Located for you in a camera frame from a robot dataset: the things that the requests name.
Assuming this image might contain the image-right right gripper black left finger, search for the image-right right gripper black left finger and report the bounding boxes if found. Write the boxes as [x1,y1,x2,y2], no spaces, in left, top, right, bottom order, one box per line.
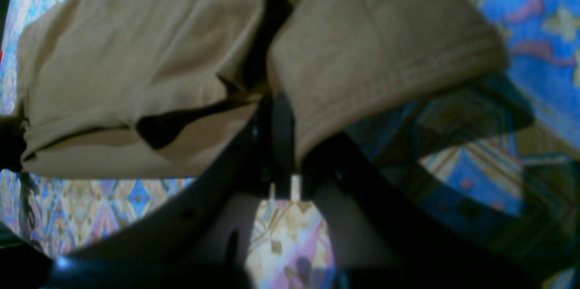
[45,95,294,289]

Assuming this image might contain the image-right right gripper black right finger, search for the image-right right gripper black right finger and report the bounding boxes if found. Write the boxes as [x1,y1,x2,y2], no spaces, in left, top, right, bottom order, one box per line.
[302,133,538,289]

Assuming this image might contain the brown t-shirt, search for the brown t-shirt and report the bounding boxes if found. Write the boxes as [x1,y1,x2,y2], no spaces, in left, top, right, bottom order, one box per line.
[16,0,509,179]

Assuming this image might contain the patterned tablecloth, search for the patterned tablecloth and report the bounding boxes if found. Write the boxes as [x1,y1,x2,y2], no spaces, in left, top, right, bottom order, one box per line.
[1,0,580,289]

